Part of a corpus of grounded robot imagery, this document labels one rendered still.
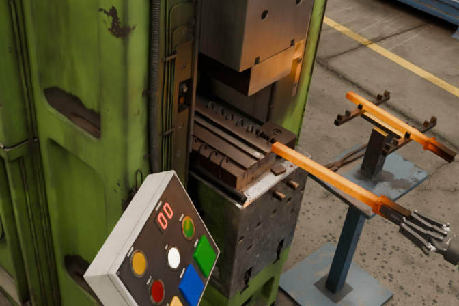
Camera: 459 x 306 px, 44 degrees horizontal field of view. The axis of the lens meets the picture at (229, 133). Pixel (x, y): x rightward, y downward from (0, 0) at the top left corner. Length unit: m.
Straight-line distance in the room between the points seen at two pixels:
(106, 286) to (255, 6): 0.73
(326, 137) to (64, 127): 2.24
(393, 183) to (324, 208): 0.94
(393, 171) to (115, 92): 1.27
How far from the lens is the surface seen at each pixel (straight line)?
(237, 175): 1.72
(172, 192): 1.36
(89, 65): 1.58
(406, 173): 2.33
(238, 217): 1.75
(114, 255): 1.21
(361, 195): 1.61
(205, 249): 1.44
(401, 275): 2.94
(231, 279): 1.96
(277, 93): 1.98
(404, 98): 4.28
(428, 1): 5.51
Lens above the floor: 2.10
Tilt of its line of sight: 36 degrees down
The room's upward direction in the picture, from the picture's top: 7 degrees clockwise
